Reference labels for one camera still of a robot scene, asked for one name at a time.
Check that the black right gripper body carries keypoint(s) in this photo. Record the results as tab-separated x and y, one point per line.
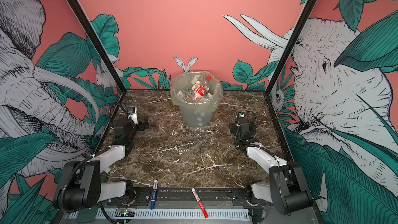
234	127

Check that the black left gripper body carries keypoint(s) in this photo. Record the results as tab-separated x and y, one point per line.
134	127

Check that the red cola label bottle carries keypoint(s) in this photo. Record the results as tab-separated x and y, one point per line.
201	89

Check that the orange label clear bottle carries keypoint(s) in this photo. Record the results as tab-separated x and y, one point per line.
196	80

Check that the small bird label bottle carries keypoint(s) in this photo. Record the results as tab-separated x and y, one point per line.
185	95

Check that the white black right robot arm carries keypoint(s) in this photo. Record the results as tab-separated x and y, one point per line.
287	188

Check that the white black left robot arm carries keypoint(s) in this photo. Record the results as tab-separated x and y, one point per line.
80	186

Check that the translucent grey waste bin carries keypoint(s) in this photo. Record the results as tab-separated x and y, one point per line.
196	119

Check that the clear plastic bin liner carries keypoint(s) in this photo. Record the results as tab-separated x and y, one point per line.
183	82

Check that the blue marker pen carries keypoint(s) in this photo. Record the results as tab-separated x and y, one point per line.
153	194

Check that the green circuit board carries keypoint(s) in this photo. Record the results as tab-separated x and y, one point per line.
125	213

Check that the red marker pen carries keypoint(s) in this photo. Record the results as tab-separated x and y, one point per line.
199	202

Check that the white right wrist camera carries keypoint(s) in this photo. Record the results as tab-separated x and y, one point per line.
240	114

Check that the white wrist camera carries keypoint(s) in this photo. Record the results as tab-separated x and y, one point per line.
240	114
132	114

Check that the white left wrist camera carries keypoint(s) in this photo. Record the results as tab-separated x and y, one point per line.
132	114

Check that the black front mounting rail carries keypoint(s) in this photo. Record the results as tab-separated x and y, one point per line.
141	196

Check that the white slotted cable duct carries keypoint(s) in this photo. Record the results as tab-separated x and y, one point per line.
171	213

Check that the black left frame post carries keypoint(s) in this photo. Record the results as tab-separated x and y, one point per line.
98	46

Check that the black frame post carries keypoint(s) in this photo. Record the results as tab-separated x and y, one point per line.
308	7
98	46

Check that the black right frame post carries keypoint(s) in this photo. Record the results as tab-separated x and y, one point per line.
308	7

